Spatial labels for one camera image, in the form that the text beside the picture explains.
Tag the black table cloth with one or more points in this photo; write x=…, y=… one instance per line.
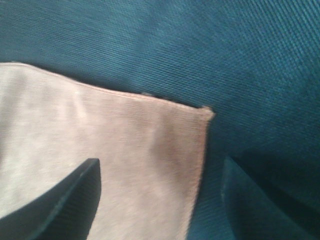
x=256, y=63

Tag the brown towel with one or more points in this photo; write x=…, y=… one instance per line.
x=151, y=151

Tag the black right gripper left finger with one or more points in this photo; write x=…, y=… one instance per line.
x=65, y=212

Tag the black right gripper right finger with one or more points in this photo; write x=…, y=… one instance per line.
x=258, y=210

